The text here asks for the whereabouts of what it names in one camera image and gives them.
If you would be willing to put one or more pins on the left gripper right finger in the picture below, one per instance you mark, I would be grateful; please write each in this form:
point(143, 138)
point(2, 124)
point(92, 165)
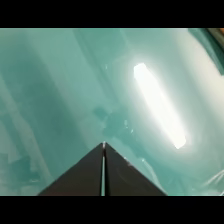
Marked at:
point(128, 178)

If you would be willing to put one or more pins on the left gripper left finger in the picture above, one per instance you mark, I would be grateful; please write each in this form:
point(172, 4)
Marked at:
point(81, 176)

